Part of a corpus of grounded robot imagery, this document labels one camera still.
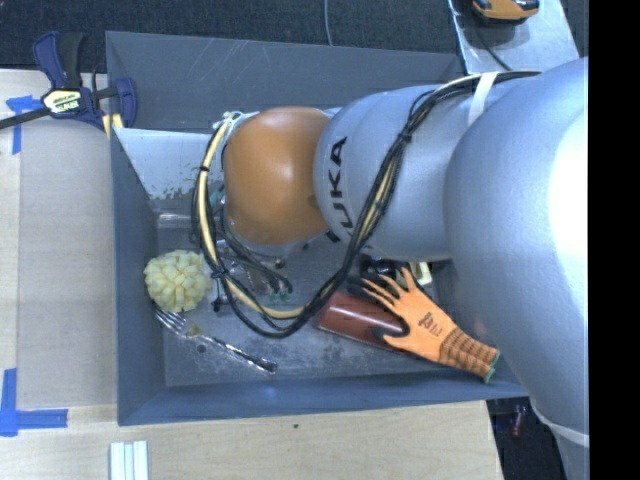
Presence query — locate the silver metal fork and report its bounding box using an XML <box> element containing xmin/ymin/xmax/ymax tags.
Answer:
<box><xmin>153</xmin><ymin>306</ymin><xmax>279</xmax><ymax>375</ymax></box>

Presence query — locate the yellow knobbly ball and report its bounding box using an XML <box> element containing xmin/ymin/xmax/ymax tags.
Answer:
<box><xmin>142</xmin><ymin>248</ymin><xmax>214</xmax><ymax>314</ymax></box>

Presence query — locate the red-brown flat block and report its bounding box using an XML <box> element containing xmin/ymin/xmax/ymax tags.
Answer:
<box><xmin>314</xmin><ymin>289</ymin><xmax>417</xmax><ymax>355</ymax></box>

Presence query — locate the orange and black work glove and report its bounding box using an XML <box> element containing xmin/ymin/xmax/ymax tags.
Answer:
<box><xmin>345</xmin><ymin>266</ymin><xmax>502</xmax><ymax>385</ymax></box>

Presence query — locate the pale wood flat board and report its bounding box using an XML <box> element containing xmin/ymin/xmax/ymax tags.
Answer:
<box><xmin>16</xmin><ymin>117</ymin><xmax>120</xmax><ymax>412</ymax></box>

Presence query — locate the grey metal bin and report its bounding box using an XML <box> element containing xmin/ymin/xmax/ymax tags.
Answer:
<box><xmin>104</xmin><ymin>30</ymin><xmax>532</xmax><ymax>427</ymax></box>

